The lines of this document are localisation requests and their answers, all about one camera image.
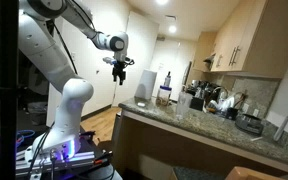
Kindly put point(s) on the clear plastic cup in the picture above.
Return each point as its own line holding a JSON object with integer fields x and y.
{"x": 183, "y": 105}

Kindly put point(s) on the small beige wall cabinet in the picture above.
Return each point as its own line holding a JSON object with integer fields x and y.
{"x": 204, "y": 46}

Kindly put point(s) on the black vertical pole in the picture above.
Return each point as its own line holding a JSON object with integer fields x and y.
{"x": 8, "y": 100}

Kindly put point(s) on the white earbuds case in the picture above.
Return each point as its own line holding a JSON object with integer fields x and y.
{"x": 141, "y": 104}

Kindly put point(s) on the black box container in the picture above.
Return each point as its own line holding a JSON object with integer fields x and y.
{"x": 196, "y": 103}

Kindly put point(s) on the grey trash bin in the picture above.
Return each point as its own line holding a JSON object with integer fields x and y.
{"x": 37, "y": 112}

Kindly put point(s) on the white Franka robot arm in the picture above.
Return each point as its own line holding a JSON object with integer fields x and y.
{"x": 40, "y": 50}

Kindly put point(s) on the curved kitchen faucet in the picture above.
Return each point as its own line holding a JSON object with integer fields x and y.
{"x": 220, "y": 90}

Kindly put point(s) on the tan cardboard box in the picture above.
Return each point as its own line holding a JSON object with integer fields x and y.
{"x": 250, "y": 174}

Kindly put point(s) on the granite kitchen counter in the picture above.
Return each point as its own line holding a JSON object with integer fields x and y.
{"x": 190, "y": 133}

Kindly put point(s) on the black mug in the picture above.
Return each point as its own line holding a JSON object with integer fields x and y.
{"x": 231, "y": 113}

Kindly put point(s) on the white wall outlet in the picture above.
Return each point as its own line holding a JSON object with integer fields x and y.
{"x": 245, "y": 107}
{"x": 256, "y": 112}

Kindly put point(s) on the bottle with dark cap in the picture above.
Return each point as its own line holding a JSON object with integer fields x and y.
{"x": 167, "y": 80}

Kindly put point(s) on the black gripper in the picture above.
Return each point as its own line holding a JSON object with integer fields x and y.
{"x": 119, "y": 70}

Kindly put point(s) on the black round appliance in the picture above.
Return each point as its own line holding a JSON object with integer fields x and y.
{"x": 249, "y": 124}

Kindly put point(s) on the white dishes pile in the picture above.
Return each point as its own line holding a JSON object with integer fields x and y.
{"x": 224, "y": 103}

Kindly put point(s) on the range hood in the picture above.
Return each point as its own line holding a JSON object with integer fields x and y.
{"x": 210, "y": 59}

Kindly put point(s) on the blue-lidded glass jar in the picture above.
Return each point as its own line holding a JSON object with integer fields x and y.
{"x": 164, "y": 96}

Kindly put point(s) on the grey speckled bin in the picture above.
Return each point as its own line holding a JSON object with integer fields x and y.
{"x": 197, "y": 174}

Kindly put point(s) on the large beige wall cabinet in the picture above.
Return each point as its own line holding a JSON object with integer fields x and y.
{"x": 267, "y": 40}

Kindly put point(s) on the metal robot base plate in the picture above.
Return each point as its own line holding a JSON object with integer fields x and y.
{"x": 67, "y": 159}

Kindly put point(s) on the white paper towel roll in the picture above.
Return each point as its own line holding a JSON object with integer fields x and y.
{"x": 145, "y": 84}

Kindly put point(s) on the white pen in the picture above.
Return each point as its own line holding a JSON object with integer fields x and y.
{"x": 256, "y": 138}

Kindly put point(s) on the white door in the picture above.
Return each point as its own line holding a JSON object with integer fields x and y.
{"x": 137, "y": 53}

